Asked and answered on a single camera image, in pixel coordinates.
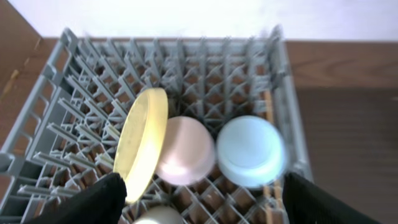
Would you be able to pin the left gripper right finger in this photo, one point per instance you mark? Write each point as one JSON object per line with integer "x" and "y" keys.
{"x": 306, "y": 203}

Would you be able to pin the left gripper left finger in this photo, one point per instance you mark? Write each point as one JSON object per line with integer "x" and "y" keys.
{"x": 101, "y": 203}

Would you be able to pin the white paper cup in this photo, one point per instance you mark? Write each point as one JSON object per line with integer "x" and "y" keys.
{"x": 160, "y": 215}

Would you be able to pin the yellow plate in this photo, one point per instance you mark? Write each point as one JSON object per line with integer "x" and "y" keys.
{"x": 141, "y": 140}

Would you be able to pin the light blue bowl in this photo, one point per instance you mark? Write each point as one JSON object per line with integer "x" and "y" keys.
{"x": 251, "y": 152}

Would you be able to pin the grey plastic dishwasher rack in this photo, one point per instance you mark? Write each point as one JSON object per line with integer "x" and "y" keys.
{"x": 65, "y": 137}

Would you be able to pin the dark brown serving tray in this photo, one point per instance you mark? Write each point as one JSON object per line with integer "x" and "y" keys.
{"x": 351, "y": 138}

